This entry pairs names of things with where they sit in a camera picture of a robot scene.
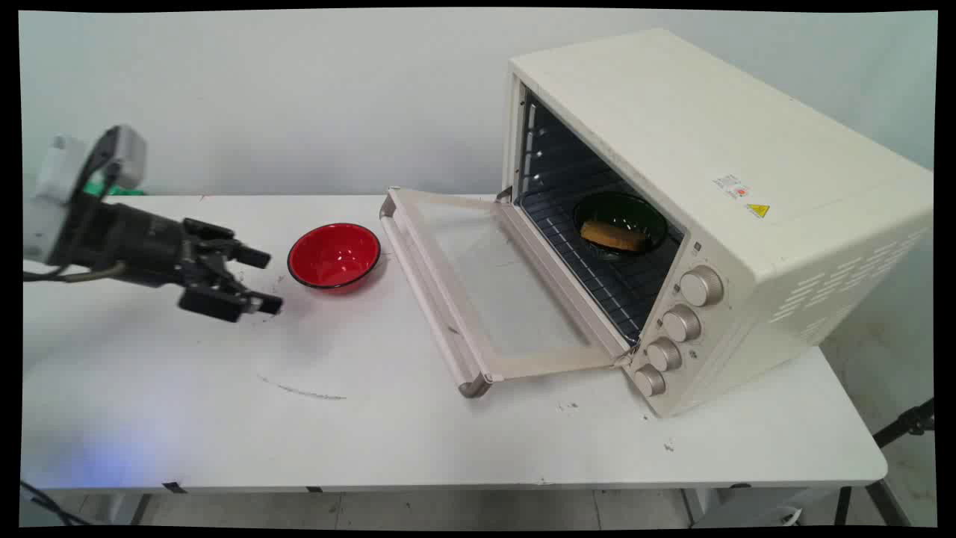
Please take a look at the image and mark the dark green bowl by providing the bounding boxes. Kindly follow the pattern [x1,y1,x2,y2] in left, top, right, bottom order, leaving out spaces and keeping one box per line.
[572,192,669,262]

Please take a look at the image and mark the red bowl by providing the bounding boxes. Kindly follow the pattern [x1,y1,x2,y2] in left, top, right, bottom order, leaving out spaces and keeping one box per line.
[287,223,382,291]

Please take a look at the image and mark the black tripod stand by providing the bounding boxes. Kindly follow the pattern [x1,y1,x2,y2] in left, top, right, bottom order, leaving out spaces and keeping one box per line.
[834,398,936,527]

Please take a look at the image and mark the brown bread piece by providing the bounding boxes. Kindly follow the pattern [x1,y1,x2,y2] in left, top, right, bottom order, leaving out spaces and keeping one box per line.
[580,219,649,253]

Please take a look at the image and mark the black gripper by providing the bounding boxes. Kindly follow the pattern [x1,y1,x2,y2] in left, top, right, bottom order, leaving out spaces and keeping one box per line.
[48,200,284,324]

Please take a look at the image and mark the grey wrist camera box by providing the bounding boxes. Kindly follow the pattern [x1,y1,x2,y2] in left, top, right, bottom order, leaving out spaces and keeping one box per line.
[82,125,147,198]

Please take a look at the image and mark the glass oven door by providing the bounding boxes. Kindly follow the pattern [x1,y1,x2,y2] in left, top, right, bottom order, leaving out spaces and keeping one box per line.
[379,187,633,399]

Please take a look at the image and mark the cream toaster oven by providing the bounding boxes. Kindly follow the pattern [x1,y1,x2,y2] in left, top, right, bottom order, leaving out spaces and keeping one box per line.
[501,28,934,418]

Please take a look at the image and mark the silver oven knob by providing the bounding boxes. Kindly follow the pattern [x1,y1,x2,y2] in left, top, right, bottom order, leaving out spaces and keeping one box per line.
[633,365,667,398]
[646,338,683,373]
[679,265,724,308]
[661,304,703,344]

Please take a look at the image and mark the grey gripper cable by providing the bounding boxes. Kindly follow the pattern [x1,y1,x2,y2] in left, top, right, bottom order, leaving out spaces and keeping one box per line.
[22,260,129,284]

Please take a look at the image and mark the black floor cable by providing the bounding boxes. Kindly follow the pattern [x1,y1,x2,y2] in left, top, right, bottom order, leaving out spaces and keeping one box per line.
[20,480,90,527]

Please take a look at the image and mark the wire oven rack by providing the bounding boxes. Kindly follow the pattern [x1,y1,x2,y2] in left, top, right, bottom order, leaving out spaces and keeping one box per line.
[517,176,685,346]

